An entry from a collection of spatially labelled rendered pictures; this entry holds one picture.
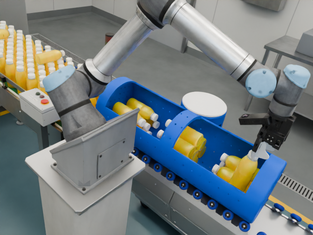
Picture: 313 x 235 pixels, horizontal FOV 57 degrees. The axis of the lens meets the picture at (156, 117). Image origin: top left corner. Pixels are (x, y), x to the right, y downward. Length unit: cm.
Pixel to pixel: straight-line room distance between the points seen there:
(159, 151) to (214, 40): 61
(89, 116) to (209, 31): 45
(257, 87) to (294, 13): 368
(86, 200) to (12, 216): 151
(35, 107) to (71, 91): 58
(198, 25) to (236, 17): 394
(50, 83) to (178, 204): 79
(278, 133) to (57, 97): 73
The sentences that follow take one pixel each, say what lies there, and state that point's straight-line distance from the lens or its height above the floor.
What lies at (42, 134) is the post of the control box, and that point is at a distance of 167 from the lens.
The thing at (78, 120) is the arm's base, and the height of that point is 136.
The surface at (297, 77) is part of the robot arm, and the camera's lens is 93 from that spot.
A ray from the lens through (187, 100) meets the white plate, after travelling 178.
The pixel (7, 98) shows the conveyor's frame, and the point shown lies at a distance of 209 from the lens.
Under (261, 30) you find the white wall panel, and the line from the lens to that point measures 461.
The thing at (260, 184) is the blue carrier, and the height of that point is 119.
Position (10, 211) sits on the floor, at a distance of 249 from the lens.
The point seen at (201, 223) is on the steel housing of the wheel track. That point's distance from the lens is 136.
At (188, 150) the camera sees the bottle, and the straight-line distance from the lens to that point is 125.
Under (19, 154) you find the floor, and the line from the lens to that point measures 292.
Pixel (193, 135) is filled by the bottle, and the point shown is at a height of 116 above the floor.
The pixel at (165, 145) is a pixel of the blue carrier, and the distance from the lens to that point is 123.
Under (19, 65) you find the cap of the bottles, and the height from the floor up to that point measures 107.
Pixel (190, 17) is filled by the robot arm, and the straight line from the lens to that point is 82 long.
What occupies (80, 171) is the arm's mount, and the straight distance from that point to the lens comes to 95.
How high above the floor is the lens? 192
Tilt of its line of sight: 34 degrees down
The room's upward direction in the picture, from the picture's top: 10 degrees clockwise
